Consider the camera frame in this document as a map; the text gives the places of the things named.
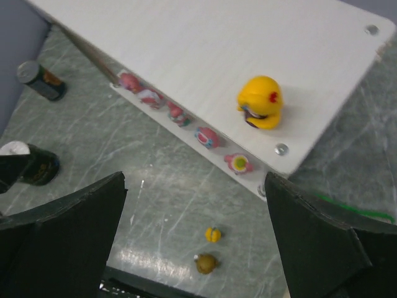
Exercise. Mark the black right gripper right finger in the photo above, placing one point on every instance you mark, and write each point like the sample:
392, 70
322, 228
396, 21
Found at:
327, 250

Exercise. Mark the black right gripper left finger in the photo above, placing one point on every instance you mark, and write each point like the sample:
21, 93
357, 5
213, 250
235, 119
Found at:
60, 249

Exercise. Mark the pink toy with green hat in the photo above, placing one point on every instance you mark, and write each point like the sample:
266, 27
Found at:
238, 163

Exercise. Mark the pink toy with blue bows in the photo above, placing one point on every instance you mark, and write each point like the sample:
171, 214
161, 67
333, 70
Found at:
207, 137

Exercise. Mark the yellow duck burger toy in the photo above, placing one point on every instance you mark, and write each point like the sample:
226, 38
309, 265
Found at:
261, 102

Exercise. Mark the pink white toy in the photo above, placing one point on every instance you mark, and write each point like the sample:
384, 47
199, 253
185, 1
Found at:
151, 98
178, 115

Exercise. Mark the pink round toy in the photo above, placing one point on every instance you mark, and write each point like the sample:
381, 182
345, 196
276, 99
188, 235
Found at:
130, 82

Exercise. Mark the two-tier white wooden shelf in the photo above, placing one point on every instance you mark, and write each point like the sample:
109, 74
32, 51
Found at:
200, 54

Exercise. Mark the green cassava chips bag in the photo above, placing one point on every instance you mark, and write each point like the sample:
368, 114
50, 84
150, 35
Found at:
376, 215

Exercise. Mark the small yellow blue toy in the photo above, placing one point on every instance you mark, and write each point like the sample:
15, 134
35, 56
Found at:
212, 234

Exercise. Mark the olive brown pink toy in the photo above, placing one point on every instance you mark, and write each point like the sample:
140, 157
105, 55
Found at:
206, 263

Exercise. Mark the small dark metal can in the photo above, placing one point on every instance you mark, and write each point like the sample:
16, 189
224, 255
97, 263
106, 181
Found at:
35, 76

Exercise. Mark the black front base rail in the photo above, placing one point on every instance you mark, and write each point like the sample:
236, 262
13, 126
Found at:
117, 283

